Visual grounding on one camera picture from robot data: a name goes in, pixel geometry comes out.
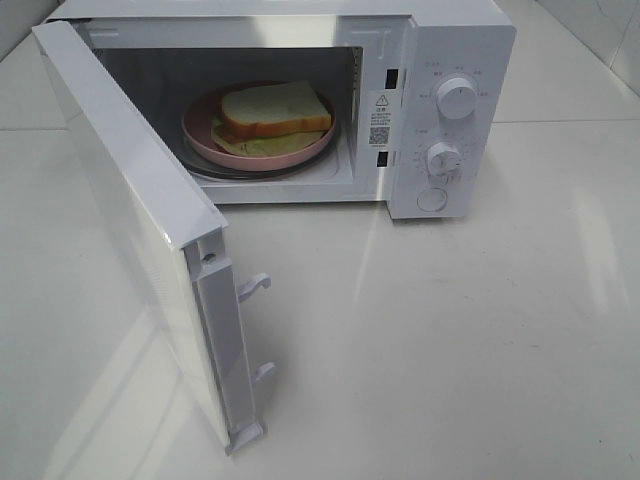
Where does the round white door button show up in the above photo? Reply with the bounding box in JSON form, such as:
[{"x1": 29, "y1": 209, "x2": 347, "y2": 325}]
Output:
[{"x1": 416, "y1": 188, "x2": 448, "y2": 212}]

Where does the sandwich with lettuce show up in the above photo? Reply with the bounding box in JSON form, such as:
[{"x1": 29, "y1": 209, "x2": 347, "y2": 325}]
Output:
[{"x1": 211, "y1": 81, "x2": 333, "y2": 158}]

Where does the pink round plate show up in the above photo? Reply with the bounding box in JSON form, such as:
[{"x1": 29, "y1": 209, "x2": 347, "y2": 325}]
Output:
[{"x1": 182, "y1": 83, "x2": 336, "y2": 156}]

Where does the white microwave door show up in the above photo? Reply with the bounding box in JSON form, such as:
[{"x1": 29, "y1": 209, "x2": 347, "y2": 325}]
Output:
[{"x1": 33, "y1": 21, "x2": 274, "y2": 452}]

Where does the lower white timer knob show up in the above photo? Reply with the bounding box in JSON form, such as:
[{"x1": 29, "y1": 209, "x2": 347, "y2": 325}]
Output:
[{"x1": 426, "y1": 141, "x2": 462, "y2": 176}]

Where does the white microwave oven body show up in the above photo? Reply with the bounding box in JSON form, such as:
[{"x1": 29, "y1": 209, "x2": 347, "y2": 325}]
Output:
[{"x1": 33, "y1": 1, "x2": 516, "y2": 219}]

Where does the upper white power knob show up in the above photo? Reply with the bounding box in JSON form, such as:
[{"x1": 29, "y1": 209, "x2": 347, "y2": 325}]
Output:
[{"x1": 435, "y1": 73, "x2": 478, "y2": 120}]

